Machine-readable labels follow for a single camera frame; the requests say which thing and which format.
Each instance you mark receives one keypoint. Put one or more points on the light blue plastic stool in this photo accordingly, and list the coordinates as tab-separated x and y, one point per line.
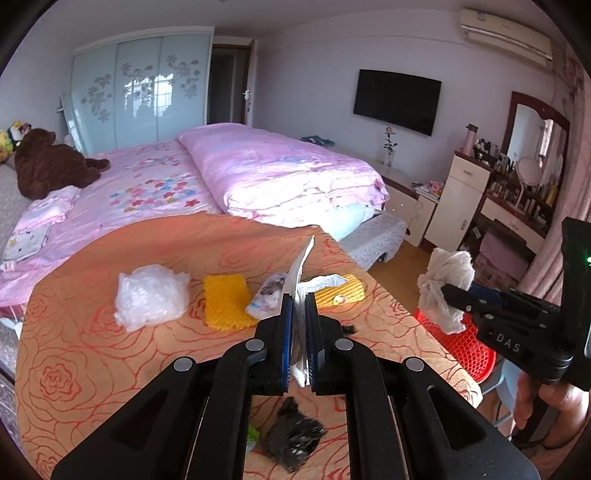
507	387

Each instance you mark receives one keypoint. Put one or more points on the tall white cabinet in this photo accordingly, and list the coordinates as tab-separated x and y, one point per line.
457	203

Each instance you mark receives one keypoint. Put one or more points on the round white makeup mirror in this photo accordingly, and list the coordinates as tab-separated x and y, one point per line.
528	171

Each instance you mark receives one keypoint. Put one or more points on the bed with floral pink sheet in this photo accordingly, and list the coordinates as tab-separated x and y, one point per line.
138	189

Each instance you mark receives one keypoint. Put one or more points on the hamster print tissue pack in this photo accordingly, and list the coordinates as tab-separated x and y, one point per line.
268	295

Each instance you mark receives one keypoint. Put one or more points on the light blue quilt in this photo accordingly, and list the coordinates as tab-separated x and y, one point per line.
348	219

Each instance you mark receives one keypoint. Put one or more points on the yellow snack packet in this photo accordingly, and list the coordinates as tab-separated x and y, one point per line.
344	290

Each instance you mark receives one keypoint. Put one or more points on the rose in glass vase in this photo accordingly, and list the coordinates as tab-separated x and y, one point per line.
390	147

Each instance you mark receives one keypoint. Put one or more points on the brown teddy bear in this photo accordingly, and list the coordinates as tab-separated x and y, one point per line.
51	166

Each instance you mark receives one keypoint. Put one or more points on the yellow bubble sponge pad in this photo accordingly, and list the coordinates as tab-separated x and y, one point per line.
226	302

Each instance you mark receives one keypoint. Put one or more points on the orange rose tablecloth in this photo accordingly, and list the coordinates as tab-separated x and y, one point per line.
92	350

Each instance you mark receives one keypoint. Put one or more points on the white paper wrapper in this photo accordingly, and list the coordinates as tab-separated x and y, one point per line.
298	277

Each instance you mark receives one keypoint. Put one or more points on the dark wooden door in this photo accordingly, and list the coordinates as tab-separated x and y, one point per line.
231	83

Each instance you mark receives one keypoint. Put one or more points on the white air conditioner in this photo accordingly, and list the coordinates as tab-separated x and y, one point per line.
503	37

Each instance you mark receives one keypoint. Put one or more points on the pink pillow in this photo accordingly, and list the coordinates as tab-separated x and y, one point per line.
46	210

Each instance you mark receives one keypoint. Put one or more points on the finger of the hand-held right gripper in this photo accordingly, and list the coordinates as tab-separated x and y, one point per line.
489	295
461	300

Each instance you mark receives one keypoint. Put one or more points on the crumpled clear plastic bag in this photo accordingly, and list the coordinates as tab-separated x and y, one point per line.
150	295

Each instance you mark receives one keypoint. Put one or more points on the person's right hand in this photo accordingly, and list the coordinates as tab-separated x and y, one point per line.
561	410

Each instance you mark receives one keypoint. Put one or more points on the red plastic mesh basket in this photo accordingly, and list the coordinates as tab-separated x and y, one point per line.
466	350

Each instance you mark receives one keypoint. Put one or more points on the black wall television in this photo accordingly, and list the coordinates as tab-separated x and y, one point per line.
397	101

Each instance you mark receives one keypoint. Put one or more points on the floral glass sliding wardrobe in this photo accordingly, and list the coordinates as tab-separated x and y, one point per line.
138	87

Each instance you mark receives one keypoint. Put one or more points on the dressing table with mirror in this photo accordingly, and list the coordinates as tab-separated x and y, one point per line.
517	217

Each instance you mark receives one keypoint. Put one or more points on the white tissue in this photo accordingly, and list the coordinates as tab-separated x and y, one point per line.
445	277

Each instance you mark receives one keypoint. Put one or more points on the stool with purple cushion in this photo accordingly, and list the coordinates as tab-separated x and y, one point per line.
501	256

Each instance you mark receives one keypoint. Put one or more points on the pink patterned curtain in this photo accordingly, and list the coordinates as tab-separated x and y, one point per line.
577	152

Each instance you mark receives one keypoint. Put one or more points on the folded white printed cloth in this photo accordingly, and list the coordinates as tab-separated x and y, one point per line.
25	242

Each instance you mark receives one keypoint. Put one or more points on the teal book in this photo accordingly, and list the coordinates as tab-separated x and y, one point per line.
317	140

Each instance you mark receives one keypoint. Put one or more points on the pink duvet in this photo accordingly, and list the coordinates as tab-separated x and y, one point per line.
277	170

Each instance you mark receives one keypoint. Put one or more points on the row of cosmetic bottles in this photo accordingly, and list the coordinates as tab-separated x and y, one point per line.
501	162

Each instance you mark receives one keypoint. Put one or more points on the pink thermos bottle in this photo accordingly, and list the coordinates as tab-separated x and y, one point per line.
470	141

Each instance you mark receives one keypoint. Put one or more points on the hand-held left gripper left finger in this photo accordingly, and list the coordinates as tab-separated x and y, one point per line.
287	341

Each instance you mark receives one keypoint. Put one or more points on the pile of small papers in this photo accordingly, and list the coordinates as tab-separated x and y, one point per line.
429	188

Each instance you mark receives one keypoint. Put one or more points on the low white cabinet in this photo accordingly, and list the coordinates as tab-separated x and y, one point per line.
406	198

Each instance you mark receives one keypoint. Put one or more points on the crumpled black plastic bag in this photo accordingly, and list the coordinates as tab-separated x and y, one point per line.
293	434

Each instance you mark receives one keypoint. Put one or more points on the yellow plush toy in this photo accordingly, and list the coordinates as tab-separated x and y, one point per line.
10	138

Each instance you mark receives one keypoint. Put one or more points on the green wrapper scrap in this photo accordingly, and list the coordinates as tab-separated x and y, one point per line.
252	438

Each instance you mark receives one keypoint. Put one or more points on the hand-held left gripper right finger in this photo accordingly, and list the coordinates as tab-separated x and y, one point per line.
312	341

